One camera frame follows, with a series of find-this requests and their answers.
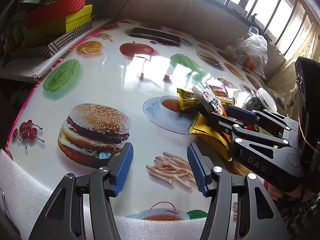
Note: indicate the red open gift box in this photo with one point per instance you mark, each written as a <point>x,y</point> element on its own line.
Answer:
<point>41,12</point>

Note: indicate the pink white nougat candy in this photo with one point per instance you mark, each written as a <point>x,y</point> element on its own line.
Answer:
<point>219,91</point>

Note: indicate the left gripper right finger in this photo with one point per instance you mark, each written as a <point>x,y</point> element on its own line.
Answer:
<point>258,216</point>

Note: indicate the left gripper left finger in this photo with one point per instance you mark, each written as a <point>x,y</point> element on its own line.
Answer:
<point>62,217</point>

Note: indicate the clear plastic bag of items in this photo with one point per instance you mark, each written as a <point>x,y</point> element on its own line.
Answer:
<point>250,52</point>

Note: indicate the floral beige curtain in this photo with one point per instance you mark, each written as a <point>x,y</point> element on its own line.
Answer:
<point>282,85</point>

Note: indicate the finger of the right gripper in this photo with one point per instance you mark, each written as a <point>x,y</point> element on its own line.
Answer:
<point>226,125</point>
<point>243,113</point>

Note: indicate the yellow green box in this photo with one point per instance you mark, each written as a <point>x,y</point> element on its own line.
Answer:
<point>50,31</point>

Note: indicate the yellow peanut candy packet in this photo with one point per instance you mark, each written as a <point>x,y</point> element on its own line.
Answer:
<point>218,140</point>

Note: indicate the orange silver snack pouch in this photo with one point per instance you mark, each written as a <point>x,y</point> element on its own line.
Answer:
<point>209,100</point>

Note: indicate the gold snack bar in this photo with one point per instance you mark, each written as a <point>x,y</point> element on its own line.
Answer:
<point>188,100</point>

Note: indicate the black smartphone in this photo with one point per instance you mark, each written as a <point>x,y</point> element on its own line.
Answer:
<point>156,36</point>

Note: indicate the striped black white box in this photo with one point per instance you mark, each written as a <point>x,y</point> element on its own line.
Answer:
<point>50,49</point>

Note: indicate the fruit print tablecloth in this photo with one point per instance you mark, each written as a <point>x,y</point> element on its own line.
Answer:
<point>132,75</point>

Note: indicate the clear jar with dark snacks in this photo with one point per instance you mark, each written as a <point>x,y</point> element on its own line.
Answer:
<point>261,100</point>

